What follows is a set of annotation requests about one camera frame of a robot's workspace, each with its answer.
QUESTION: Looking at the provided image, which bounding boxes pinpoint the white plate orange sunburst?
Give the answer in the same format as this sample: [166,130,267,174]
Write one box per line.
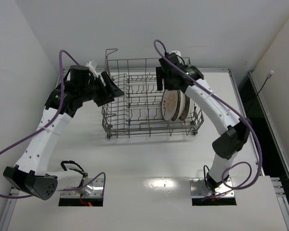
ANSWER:
[161,90,179,121]

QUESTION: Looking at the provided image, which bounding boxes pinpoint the black wall cable white plug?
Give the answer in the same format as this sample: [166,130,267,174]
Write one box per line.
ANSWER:
[246,70,274,113]

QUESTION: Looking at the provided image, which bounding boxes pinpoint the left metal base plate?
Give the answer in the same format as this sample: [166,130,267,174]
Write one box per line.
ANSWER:
[75,178,105,199]

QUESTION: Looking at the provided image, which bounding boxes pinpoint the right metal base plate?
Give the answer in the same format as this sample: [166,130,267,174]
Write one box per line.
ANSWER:
[189,178,235,199]

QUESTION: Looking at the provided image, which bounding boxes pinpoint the metal base plate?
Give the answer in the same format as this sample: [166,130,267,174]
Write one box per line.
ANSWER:
[189,178,235,199]
[75,178,105,199]

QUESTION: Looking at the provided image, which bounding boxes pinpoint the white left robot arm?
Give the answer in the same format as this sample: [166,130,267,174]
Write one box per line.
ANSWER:
[3,65,124,200]

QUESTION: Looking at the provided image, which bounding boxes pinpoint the grey wire dish rack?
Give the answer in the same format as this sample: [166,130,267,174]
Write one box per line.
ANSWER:
[102,49,204,139]

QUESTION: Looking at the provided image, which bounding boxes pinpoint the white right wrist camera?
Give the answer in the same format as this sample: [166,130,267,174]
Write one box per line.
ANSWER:
[171,51,182,58]

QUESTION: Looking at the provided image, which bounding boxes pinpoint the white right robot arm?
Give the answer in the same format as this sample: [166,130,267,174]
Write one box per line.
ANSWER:
[156,52,249,192]

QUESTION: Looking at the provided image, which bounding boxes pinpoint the aluminium frame rail right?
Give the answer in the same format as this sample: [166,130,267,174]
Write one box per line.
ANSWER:
[248,71,289,231]

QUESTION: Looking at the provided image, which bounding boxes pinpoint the floral plate brown rim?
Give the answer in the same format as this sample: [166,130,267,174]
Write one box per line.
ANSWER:
[171,90,185,121]
[179,96,195,121]

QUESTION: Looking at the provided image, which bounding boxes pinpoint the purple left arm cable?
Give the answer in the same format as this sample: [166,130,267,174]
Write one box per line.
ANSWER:
[0,49,106,199]

